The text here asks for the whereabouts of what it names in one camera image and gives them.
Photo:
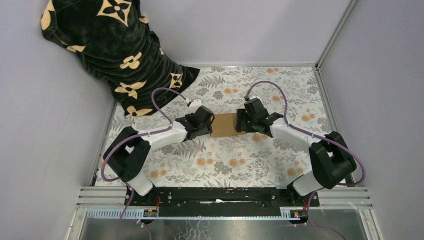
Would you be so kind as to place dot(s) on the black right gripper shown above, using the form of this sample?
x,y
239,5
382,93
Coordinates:
x,y
242,114

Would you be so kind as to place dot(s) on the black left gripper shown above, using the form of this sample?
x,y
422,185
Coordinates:
x,y
207,129

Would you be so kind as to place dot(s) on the brown cardboard box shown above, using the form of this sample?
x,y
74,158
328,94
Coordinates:
x,y
224,125

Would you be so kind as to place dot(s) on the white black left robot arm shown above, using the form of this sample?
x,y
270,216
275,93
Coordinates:
x,y
128,152

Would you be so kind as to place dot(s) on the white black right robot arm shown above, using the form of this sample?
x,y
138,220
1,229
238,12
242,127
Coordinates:
x,y
329,157

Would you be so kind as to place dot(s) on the floral patterned table mat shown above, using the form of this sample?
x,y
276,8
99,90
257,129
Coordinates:
x,y
247,160

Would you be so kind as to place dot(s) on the black floral plush blanket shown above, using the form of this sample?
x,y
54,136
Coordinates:
x,y
114,43

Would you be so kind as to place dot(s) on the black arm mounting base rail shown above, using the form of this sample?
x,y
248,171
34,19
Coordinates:
x,y
236,197

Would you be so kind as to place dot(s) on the white slotted cable duct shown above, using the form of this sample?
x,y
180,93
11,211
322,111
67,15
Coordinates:
x,y
204,213

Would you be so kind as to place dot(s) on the aluminium frame post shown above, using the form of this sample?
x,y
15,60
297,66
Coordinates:
x,y
335,34

